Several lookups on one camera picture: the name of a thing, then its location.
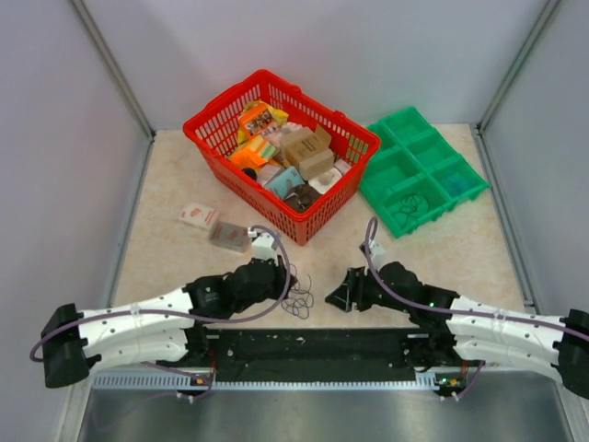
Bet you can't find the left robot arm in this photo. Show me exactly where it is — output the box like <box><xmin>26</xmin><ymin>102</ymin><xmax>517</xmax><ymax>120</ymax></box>
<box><xmin>38</xmin><ymin>258</ymin><xmax>297</xmax><ymax>389</ymax></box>

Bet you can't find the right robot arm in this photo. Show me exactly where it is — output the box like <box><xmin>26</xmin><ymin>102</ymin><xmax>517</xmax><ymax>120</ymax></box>
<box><xmin>325</xmin><ymin>262</ymin><xmax>588</xmax><ymax>398</ymax></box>

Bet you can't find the yellow snack bag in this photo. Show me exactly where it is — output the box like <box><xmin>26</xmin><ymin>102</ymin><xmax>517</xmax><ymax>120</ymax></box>
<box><xmin>237</xmin><ymin>100</ymin><xmax>288</xmax><ymax>145</ymax></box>

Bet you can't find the light blue box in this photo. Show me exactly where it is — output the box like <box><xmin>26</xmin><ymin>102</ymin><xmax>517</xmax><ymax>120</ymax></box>
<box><xmin>264</xmin><ymin>166</ymin><xmax>306</xmax><ymax>200</ymax></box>

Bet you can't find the grey thin wire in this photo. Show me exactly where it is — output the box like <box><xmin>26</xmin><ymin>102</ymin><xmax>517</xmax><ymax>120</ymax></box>
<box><xmin>287</xmin><ymin>271</ymin><xmax>314</xmax><ymax>305</ymax></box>

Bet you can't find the pink white box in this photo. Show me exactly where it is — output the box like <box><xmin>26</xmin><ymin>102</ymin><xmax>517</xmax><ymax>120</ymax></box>
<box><xmin>257</xmin><ymin>163</ymin><xmax>284</xmax><ymax>186</ymax></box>

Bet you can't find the large brown cardboard box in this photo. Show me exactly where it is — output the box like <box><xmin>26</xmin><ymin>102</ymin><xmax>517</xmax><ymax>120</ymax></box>
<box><xmin>280</xmin><ymin>124</ymin><xmax>332</xmax><ymax>167</ymax></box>

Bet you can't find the orange green box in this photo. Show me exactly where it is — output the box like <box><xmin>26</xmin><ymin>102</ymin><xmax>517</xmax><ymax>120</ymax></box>
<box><xmin>229</xmin><ymin>135</ymin><xmax>277</xmax><ymax>169</ymax></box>

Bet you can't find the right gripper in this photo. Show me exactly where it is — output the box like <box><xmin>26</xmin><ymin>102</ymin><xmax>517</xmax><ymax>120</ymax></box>
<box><xmin>326</xmin><ymin>263</ymin><xmax>412</xmax><ymax>313</ymax></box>

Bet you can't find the left aluminium corner post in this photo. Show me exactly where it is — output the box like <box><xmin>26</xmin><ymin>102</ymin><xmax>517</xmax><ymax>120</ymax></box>
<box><xmin>69</xmin><ymin>0</ymin><xmax>156</xmax><ymax>140</ymax></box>

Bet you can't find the dark brown packet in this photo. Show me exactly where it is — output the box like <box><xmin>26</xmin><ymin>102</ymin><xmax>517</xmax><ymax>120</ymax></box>
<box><xmin>283</xmin><ymin>183</ymin><xmax>322</xmax><ymax>214</ymax></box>

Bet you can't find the small brown cardboard box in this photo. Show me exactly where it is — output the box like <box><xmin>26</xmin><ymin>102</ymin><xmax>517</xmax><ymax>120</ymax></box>
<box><xmin>298</xmin><ymin>148</ymin><xmax>335</xmax><ymax>180</ymax></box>

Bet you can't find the orange snack box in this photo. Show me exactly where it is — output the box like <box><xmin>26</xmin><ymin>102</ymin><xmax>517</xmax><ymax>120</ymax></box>
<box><xmin>238</xmin><ymin>102</ymin><xmax>276</xmax><ymax>139</ymax></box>

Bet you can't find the blue wire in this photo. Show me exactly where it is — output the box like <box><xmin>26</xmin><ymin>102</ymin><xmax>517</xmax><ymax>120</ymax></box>
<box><xmin>281</xmin><ymin>273</ymin><xmax>317</xmax><ymax>321</ymax></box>
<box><xmin>441</xmin><ymin>172</ymin><xmax>475</xmax><ymax>197</ymax></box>

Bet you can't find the aluminium corner post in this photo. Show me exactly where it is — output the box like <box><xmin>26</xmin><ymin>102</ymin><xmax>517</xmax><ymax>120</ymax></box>
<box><xmin>478</xmin><ymin>0</ymin><xmax>563</xmax><ymax>133</ymax></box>
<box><xmin>69</xmin><ymin>0</ymin><xmax>156</xmax><ymax>140</ymax></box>

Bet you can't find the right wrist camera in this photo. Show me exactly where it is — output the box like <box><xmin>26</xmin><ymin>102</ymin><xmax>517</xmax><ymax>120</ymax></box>
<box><xmin>359</xmin><ymin>239</ymin><xmax>387</xmax><ymax>272</ymax></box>

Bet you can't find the white slotted cable duct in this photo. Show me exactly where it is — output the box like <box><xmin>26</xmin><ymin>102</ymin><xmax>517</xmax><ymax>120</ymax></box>
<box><xmin>91</xmin><ymin>370</ymin><xmax>461</xmax><ymax>392</ymax></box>

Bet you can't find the grey red card box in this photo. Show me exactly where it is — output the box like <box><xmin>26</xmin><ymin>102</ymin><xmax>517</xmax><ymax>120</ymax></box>
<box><xmin>209</xmin><ymin>221</ymin><xmax>250</xmax><ymax>253</ymax></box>

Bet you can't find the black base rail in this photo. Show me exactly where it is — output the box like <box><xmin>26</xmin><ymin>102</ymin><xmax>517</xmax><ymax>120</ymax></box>
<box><xmin>105</xmin><ymin>327</ymin><xmax>535</xmax><ymax>383</ymax></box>

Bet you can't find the green compartment tray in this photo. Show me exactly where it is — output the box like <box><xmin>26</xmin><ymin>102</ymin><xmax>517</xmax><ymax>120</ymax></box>
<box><xmin>360</xmin><ymin>107</ymin><xmax>490</xmax><ymax>238</ymax></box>

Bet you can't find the white red card box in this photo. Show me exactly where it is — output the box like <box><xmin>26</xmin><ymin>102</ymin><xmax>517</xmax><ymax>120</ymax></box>
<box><xmin>178</xmin><ymin>203</ymin><xmax>220</xmax><ymax>232</ymax></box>

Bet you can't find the white round item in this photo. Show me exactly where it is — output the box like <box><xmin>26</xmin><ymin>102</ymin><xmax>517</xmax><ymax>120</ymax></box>
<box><xmin>307</xmin><ymin>167</ymin><xmax>342</xmax><ymax>194</ymax></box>

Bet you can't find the right aluminium corner post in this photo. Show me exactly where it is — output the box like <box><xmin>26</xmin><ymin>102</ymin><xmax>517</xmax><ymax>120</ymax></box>
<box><xmin>478</xmin><ymin>0</ymin><xmax>563</xmax><ymax>133</ymax></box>

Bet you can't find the red plastic shopping basket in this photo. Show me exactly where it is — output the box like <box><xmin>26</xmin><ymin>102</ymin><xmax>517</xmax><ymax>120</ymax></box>
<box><xmin>183</xmin><ymin>69</ymin><xmax>381</xmax><ymax>246</ymax></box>

